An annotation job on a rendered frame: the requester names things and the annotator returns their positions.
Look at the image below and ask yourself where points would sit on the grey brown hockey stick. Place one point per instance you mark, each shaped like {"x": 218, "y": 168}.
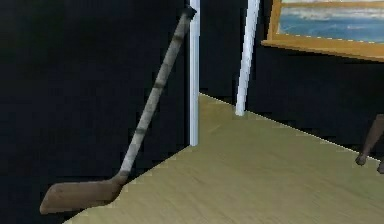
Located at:
{"x": 156, "y": 89}

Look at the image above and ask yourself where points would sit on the wood framed seascape picture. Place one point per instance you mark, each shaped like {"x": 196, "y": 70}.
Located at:
{"x": 320, "y": 26}

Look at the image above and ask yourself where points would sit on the brown wooden furniture leg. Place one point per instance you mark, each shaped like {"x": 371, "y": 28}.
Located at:
{"x": 370, "y": 140}

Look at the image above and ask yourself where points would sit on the white door frame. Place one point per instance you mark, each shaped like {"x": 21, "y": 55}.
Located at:
{"x": 194, "y": 83}

